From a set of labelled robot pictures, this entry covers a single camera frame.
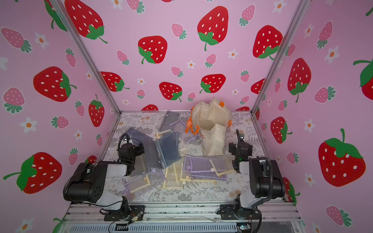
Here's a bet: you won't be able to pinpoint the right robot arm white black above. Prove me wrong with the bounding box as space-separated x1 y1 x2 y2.
229 130 286 213

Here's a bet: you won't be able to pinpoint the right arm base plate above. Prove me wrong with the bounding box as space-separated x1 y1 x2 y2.
216 204 260 220

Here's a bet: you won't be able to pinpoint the purple-trim mesh pouch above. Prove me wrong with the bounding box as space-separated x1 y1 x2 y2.
181 155 227 182

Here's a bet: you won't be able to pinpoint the right frame post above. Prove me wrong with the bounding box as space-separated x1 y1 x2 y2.
251 0 310 116

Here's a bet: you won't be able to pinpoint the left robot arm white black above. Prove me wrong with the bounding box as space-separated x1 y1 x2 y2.
63 134 145 219

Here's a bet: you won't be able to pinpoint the blue-grey mesh pencil pouch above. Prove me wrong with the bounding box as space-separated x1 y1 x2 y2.
155 132 181 168

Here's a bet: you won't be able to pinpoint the yellow-trim mesh pouch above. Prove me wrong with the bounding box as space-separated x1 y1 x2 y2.
162 160 184 189
210 155 235 177

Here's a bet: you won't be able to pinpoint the grey mesh pouch left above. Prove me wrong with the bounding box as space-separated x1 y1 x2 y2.
125 127 162 170

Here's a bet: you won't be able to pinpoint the frame post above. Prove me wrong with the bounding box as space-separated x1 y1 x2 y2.
51 1 121 115
251 0 310 116

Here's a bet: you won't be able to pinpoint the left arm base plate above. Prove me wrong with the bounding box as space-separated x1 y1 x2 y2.
104 205 146 221

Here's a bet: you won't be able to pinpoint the beige canvas bag orange handles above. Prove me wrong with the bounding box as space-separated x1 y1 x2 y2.
185 98 232 156

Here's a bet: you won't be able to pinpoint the aluminium frame rail front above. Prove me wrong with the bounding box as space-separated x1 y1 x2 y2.
62 201 304 223

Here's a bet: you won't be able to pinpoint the grey mesh pouch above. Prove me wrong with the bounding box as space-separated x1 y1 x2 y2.
159 111 180 132
125 127 162 170

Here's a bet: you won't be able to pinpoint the left frame post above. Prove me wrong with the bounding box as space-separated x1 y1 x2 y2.
51 1 121 115

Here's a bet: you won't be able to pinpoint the grey mesh pouch far back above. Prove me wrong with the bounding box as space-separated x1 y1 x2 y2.
159 111 180 132

